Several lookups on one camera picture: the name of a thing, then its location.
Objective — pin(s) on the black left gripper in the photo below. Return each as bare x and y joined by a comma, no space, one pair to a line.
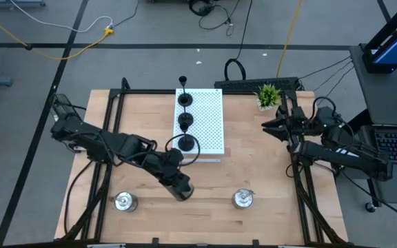
180,187

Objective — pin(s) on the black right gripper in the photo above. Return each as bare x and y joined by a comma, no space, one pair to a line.
298,124

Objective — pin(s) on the black candlestick holder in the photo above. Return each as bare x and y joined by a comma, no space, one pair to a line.
184,100
186,143
185,120

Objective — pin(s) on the silver tin can candle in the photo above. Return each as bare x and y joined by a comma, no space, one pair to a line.
241,199
125,201

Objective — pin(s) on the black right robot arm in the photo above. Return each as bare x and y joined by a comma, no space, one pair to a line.
343,156

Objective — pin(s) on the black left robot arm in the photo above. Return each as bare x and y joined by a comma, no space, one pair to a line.
109,143

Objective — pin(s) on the artificial green plant white pot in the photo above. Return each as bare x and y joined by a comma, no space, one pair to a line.
268,96

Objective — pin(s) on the white perforated metal shelf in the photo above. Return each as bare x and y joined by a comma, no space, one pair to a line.
209,120

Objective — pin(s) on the white paper sheet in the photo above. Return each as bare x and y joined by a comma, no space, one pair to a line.
351,154

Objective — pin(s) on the grey desk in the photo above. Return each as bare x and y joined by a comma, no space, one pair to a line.
384,100

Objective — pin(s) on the black mesh tray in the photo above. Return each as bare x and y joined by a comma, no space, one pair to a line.
60,103

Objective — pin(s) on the black aluminium table frame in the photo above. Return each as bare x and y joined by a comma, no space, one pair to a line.
157,92

